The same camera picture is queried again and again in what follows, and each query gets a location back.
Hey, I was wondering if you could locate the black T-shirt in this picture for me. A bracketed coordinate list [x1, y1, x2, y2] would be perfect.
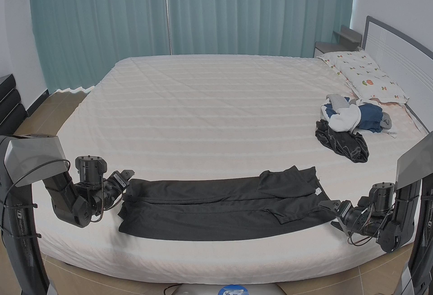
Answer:
[118, 166, 337, 242]

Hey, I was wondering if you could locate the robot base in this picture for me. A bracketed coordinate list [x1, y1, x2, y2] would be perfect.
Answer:
[171, 284, 288, 295]

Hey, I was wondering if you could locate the black satin garment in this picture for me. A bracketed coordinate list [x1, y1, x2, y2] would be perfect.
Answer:
[315, 119, 369, 164]

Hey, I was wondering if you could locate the white printed pillow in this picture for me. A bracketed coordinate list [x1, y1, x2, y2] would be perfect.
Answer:
[316, 50, 410, 104]

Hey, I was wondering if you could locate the grey bedside table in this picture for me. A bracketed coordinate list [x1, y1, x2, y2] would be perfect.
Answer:
[315, 25, 362, 58]

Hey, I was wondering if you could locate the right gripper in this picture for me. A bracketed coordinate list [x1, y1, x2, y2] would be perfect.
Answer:
[318, 200, 369, 237]

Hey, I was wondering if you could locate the black chest of drawers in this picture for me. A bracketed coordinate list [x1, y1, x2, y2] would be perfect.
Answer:
[0, 74, 27, 137]

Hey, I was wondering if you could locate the pile of clothes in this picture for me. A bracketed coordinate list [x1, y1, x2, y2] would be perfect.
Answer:
[321, 94, 397, 140]

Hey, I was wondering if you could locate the bed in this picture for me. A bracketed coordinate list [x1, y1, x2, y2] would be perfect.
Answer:
[32, 16, 433, 286]

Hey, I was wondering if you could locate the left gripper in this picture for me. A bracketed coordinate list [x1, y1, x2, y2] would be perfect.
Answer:
[101, 169, 135, 210]

